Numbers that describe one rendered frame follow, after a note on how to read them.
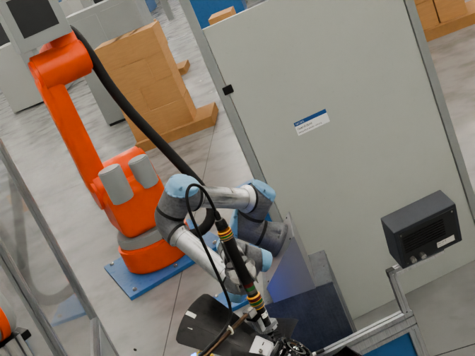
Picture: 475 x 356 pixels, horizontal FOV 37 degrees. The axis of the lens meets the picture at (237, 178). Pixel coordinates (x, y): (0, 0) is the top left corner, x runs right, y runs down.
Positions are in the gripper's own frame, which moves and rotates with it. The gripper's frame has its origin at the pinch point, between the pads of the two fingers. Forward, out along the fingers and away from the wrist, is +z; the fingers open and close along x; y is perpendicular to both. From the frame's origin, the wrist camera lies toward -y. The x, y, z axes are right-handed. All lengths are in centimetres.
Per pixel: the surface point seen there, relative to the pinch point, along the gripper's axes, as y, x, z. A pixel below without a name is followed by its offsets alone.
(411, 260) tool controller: 40, -61, -34
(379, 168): 62, -105, -182
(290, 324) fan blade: 32.7, -8.4, -18.6
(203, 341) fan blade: 12.6, 19.6, 1.7
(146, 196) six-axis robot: 78, 33, -386
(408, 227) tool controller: 26, -63, -32
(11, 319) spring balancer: -36, 53, 43
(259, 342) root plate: 21.4, 4.5, 2.0
